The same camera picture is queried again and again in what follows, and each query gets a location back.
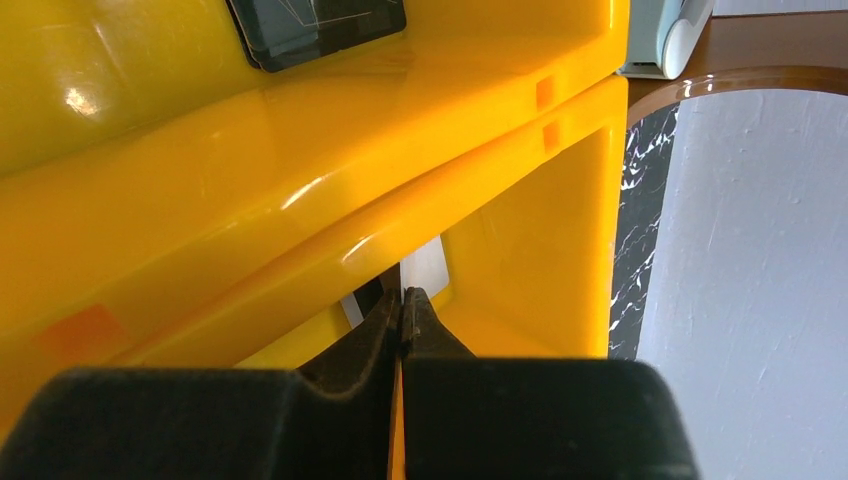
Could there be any white stapler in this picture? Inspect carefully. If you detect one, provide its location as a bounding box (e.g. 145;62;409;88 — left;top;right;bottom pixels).
617;0;715;80

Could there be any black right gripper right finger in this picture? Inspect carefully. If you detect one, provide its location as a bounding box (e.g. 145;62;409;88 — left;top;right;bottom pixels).
400;287;701;479

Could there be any black card with stripe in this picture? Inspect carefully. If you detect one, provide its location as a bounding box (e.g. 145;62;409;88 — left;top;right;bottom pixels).
227;0;406;73

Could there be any left yellow plastic bin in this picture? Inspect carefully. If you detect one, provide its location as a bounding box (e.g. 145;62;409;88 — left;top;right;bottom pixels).
1;1;630;433

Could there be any white card with grey stripe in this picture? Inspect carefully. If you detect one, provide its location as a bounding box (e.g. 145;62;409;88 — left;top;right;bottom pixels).
340;236;450;327

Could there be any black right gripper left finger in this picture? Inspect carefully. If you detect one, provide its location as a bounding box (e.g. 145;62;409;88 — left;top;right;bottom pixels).
1;290;401;479

